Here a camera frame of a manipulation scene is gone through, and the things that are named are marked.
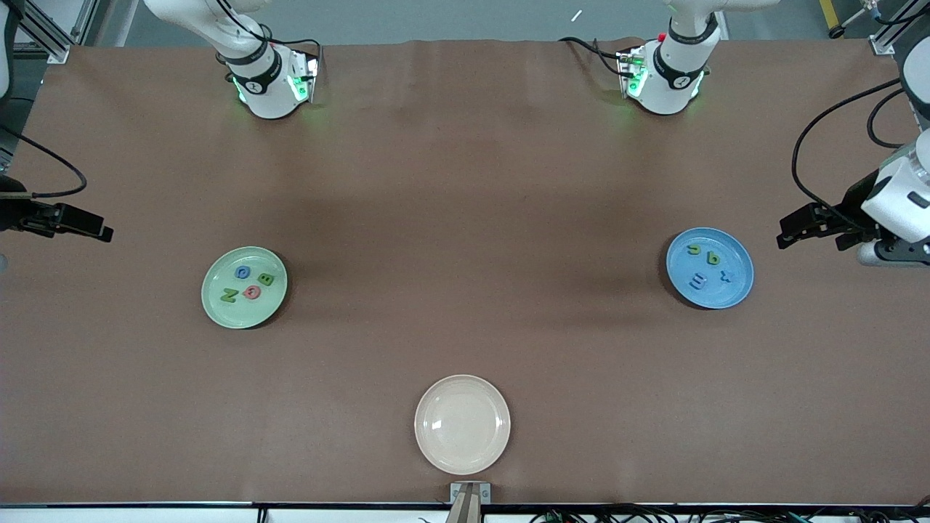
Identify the white table edge strip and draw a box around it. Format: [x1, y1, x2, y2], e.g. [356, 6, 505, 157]
[0, 503, 930, 523]

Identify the cream plate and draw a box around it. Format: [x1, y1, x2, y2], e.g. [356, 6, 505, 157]
[413, 374, 512, 477]

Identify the black right arm base cable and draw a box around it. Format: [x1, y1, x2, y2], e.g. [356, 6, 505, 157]
[211, 0, 325, 84]

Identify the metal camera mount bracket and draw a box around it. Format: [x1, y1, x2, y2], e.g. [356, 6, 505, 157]
[449, 482, 492, 523]

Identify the blue plate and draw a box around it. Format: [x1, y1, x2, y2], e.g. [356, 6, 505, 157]
[666, 227, 756, 311]

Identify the aluminium frame profile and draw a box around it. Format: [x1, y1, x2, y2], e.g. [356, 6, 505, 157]
[868, 0, 930, 55]
[15, 0, 99, 62]

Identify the light green plate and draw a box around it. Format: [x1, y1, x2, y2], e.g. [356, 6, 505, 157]
[201, 246, 289, 331]

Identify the metal base connector panel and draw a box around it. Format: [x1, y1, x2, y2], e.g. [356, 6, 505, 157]
[289, 55, 320, 104]
[616, 46, 647, 100]

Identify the black cable bundle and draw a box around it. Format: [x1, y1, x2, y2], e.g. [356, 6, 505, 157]
[530, 501, 930, 523]

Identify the brown table cover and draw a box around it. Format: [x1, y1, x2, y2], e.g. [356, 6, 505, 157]
[0, 38, 930, 507]

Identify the black arm base cable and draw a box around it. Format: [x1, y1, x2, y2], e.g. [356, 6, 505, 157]
[558, 35, 627, 79]
[211, 0, 325, 84]

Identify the black left arm base cable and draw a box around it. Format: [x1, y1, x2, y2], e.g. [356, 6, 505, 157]
[558, 35, 627, 79]

